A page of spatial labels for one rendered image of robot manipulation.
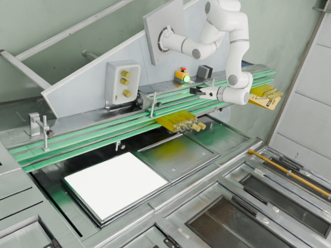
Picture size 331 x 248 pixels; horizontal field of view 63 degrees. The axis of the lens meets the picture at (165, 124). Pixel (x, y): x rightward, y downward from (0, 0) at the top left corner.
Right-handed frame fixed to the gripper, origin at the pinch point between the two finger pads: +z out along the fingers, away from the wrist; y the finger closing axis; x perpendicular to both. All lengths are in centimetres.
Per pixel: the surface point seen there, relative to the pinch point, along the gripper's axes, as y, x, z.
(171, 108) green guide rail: 13.0, -16.7, 28.9
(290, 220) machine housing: 15, -63, -50
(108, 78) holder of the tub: -25.8, 5.3, 40.5
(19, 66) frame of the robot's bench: -54, 12, 87
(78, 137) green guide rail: -53, -19, 31
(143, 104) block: -6.6, -11.4, 34.4
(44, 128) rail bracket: -71, -9, 25
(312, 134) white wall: 594, -203, 85
